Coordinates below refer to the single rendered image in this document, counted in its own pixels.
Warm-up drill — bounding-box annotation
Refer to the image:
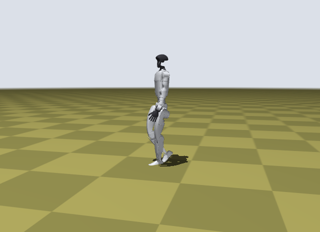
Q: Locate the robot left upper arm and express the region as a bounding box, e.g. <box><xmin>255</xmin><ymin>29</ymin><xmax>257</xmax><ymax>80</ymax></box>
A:
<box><xmin>159</xmin><ymin>71</ymin><xmax>170</xmax><ymax>94</ymax></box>

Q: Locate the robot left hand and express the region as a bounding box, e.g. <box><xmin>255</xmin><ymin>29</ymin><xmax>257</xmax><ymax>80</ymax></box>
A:
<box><xmin>148</xmin><ymin>105</ymin><xmax>162</xmax><ymax>122</ymax></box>

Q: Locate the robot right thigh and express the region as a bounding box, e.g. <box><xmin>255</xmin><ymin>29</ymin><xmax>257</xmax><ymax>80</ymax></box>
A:
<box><xmin>146</xmin><ymin>105</ymin><xmax>156</xmax><ymax>139</ymax></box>

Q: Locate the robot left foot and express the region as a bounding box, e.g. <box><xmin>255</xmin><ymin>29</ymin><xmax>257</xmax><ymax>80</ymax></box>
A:
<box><xmin>148</xmin><ymin>160</ymin><xmax>164</xmax><ymax>166</ymax></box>

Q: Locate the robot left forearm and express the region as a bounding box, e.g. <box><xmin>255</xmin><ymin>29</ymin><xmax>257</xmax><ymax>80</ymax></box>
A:
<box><xmin>156</xmin><ymin>89</ymin><xmax>167</xmax><ymax>111</ymax></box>

